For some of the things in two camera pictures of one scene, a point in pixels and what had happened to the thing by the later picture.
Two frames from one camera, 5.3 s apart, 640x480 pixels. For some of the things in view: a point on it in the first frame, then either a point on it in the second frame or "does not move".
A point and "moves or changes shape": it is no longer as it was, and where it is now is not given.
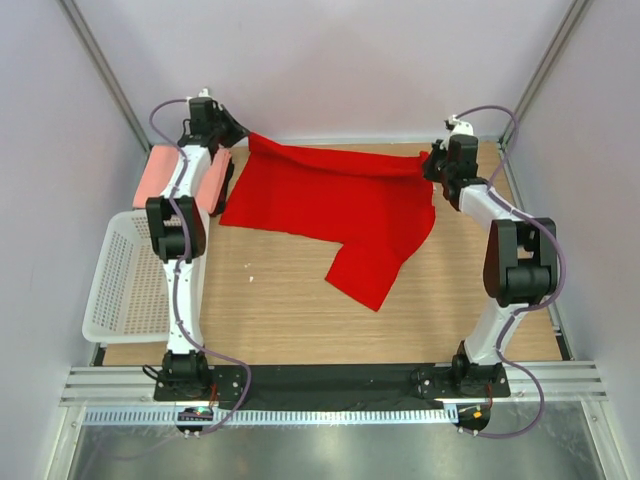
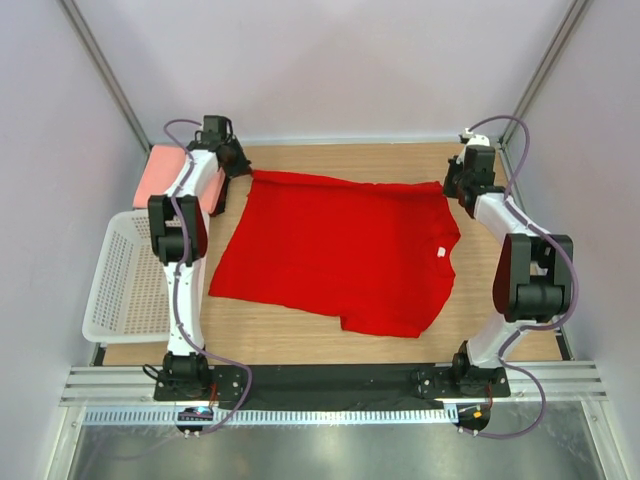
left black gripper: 238,132 to 243,167
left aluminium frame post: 122,102 does not move
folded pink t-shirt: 164,167 does not move
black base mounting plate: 331,386 does not move
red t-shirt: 380,208 moves or changes shape
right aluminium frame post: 548,59 does not move
